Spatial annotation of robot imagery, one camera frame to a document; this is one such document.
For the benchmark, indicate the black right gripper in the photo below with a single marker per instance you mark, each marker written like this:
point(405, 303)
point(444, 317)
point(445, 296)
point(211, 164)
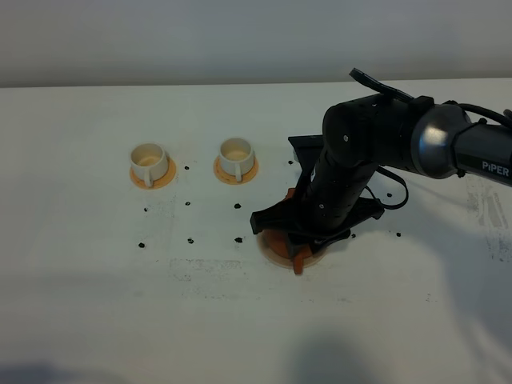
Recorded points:
point(330, 206)

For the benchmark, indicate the brown clay teapot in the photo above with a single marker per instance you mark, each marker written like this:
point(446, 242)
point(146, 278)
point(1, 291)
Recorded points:
point(292, 246)

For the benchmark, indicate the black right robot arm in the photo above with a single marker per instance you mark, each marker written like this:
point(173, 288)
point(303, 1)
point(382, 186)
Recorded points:
point(380, 134)

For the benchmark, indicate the beige round teapot coaster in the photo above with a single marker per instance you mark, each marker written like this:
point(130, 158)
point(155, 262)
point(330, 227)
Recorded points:
point(271, 244)

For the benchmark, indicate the right orange coaster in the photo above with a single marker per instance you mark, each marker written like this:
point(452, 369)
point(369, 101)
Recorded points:
point(224, 177)

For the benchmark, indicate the orange coaster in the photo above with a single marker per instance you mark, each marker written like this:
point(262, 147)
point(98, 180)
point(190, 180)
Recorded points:
point(224, 177)
point(159, 183)

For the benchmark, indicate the right white teacup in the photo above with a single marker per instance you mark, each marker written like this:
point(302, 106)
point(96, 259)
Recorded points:
point(236, 157)

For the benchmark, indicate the white teacup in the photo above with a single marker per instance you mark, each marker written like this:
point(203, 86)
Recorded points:
point(149, 163)
point(236, 157)

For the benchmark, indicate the left orange coaster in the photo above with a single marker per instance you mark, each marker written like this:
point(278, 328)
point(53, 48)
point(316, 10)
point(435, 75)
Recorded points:
point(159, 183)

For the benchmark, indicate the left white teacup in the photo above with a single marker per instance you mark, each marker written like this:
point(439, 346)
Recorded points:
point(149, 163)

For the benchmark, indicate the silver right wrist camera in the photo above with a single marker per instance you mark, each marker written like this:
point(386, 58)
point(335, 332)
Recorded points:
point(309, 151)

